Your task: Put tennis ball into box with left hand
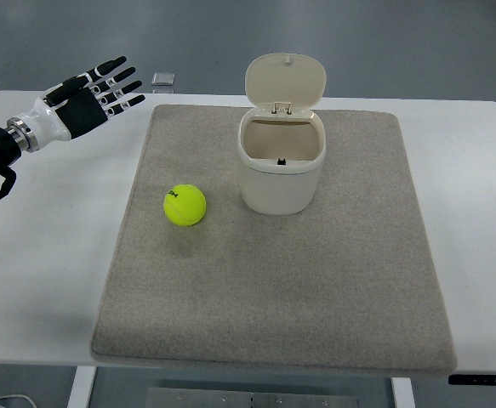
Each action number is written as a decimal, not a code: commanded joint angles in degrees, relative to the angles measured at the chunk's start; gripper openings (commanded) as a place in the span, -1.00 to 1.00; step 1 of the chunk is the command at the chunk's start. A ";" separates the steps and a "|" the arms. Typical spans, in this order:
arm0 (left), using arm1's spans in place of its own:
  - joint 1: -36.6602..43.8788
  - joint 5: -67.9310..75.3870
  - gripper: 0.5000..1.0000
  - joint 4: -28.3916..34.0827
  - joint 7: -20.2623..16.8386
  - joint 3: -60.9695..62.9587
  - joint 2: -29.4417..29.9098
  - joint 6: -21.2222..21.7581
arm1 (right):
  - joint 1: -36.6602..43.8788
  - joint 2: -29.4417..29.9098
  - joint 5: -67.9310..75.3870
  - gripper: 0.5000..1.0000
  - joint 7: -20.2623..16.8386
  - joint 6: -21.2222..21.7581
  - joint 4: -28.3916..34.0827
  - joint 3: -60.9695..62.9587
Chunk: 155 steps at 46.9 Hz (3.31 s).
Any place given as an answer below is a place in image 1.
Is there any cream lidded bin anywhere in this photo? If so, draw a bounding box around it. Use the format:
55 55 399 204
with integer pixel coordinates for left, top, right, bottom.
237 53 327 215

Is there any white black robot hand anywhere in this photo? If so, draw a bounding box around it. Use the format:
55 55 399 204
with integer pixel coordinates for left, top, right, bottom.
7 56 145 151

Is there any yellow tennis ball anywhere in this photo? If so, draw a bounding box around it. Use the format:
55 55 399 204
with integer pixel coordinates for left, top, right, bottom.
163 184 207 226

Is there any grey metal floor plate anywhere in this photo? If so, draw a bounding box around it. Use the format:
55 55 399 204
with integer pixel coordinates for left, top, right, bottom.
145 388 359 408

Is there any black desk control panel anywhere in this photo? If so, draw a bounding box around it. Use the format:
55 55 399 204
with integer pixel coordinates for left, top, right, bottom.
448 374 496 387

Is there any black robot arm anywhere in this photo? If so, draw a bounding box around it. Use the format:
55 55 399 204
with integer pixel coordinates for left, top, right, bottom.
0 56 145 200

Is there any white left table leg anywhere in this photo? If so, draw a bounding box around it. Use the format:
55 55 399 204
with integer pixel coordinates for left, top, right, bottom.
66 366 97 408

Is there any white table leg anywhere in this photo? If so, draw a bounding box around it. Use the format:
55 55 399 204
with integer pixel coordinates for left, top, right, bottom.
391 377 416 408
66 366 97 408

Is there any beige felt mat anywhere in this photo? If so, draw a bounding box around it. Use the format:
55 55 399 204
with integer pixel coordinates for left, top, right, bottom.
90 105 457 376

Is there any white right table leg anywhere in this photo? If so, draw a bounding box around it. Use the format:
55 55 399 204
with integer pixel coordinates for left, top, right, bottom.
391 377 416 408

